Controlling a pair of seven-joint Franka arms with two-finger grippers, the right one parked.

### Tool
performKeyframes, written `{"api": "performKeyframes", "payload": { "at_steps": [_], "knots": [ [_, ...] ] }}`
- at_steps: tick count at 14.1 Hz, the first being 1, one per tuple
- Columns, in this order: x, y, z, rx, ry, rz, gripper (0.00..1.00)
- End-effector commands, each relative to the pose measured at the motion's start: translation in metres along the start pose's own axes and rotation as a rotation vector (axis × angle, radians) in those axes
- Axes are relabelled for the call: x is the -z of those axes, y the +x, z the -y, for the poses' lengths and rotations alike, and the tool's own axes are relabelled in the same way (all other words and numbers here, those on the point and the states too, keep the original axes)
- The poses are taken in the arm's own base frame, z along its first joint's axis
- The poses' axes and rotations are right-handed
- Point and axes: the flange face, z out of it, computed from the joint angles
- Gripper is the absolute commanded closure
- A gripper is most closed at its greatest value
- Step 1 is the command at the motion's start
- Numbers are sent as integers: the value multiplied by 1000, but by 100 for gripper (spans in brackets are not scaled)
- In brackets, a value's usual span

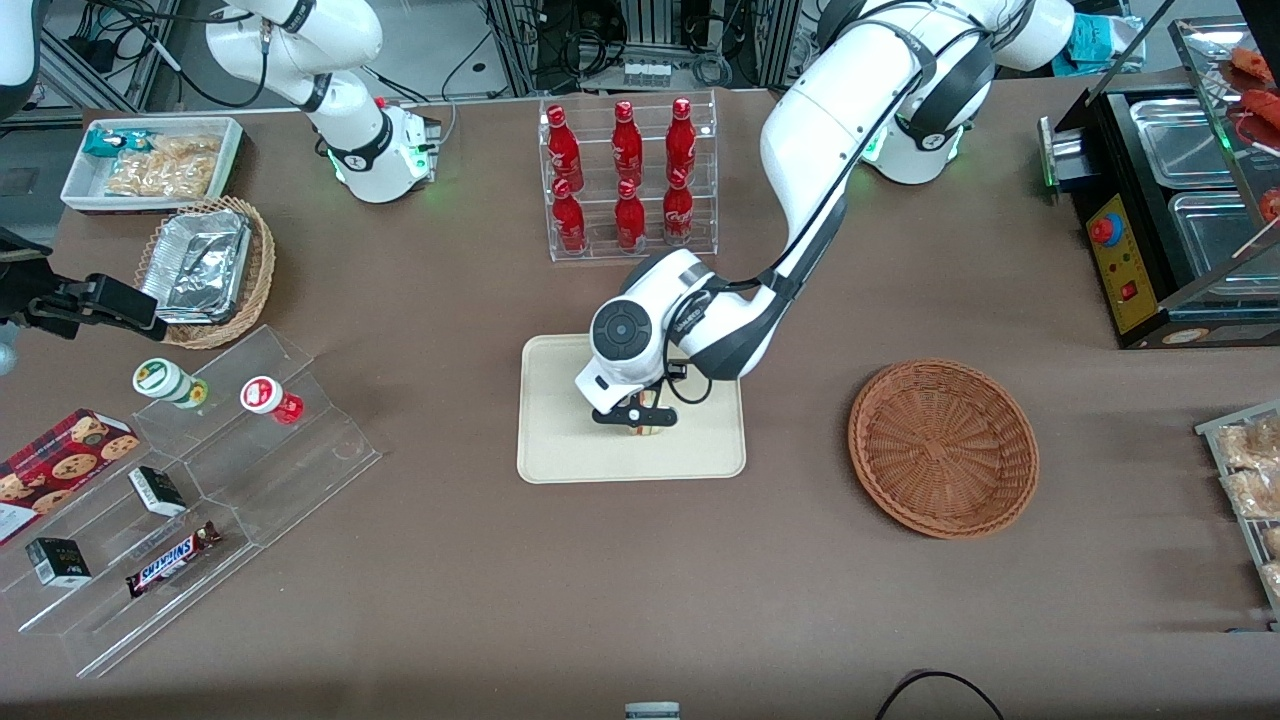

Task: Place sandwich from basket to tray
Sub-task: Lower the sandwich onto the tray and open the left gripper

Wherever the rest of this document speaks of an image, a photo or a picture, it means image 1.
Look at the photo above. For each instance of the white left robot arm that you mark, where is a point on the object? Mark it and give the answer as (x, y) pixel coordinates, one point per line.
(830, 130)

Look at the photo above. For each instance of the Snickers chocolate bar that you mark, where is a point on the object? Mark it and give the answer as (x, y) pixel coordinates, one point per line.
(170, 560)

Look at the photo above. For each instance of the cream plastic serving tray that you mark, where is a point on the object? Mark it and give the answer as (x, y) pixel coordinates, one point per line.
(560, 445)

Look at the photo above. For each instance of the small black box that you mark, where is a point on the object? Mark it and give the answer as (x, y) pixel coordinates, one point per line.
(157, 490)
(58, 562)

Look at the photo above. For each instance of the teal snack packet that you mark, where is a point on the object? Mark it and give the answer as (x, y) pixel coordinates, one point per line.
(112, 143)

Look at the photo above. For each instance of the orange fried food piece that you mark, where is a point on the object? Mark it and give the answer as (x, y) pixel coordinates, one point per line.
(1262, 104)

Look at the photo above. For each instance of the wrapped bread pack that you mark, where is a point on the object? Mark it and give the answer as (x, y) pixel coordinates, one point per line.
(1255, 493)
(1252, 443)

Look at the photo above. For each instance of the white rectangular snack tray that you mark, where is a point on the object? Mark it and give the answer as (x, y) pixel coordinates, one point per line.
(82, 188)

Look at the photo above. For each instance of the silver foil container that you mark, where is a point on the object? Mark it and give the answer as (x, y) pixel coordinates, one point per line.
(195, 265)

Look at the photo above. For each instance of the clear acrylic bottle rack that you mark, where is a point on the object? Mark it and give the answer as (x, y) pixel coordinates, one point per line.
(705, 215)

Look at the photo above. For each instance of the black food warmer appliance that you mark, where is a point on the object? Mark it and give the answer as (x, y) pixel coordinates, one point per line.
(1125, 270)

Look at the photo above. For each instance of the brown round wicker basket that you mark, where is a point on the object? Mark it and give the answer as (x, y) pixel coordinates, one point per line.
(940, 450)

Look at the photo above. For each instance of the red plaid cookie box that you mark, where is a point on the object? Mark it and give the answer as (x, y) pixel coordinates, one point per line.
(55, 470)

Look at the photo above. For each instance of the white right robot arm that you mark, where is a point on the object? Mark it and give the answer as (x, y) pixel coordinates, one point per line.
(350, 130)

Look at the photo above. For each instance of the green label yogurt cup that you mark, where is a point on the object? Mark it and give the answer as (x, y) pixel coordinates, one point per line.
(165, 381)

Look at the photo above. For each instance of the tray of packaged pastries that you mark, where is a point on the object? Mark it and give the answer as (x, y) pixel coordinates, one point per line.
(1232, 505)

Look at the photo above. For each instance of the small grey box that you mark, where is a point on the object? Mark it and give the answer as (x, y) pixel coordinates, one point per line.
(652, 711)

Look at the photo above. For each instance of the triangular sandwich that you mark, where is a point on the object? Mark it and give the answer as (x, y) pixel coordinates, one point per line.
(648, 432)

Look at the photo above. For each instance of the red cola bottle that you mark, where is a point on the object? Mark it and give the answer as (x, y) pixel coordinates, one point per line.
(570, 222)
(678, 214)
(627, 145)
(681, 142)
(630, 220)
(564, 150)

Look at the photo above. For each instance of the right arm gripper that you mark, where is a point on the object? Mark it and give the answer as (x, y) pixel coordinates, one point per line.
(52, 301)

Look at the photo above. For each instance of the light oval wicker basket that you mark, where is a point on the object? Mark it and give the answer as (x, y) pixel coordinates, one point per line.
(262, 260)

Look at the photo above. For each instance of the white power strip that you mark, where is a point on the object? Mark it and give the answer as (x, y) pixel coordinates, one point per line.
(646, 74)

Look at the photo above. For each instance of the clear acrylic stepped display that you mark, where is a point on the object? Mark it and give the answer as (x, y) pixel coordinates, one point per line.
(270, 480)

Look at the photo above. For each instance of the clear bag of crackers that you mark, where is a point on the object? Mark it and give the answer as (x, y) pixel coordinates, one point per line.
(165, 168)

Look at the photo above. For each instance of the red label yogurt cup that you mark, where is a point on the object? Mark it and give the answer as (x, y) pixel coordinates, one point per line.
(266, 396)

